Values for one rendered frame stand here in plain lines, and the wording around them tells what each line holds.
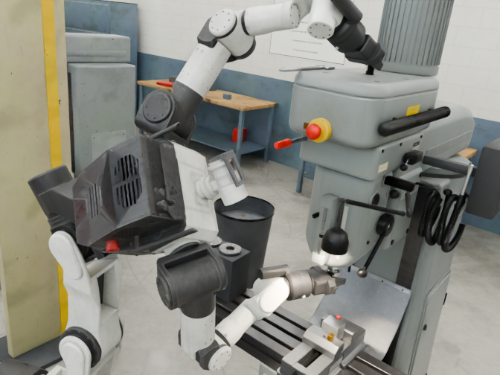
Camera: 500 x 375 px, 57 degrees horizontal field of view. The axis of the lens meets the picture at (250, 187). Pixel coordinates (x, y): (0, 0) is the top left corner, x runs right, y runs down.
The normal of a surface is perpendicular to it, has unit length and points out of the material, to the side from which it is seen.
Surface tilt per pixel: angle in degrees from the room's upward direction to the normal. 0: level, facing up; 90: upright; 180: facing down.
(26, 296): 90
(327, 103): 90
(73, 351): 90
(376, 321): 46
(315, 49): 90
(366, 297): 64
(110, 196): 74
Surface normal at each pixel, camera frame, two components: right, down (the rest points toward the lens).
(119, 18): 0.77, 0.29
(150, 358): 0.09, -0.93
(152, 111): -0.29, -0.18
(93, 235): -0.70, -0.09
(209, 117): -0.63, 0.22
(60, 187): 0.30, -0.86
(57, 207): -0.34, 0.30
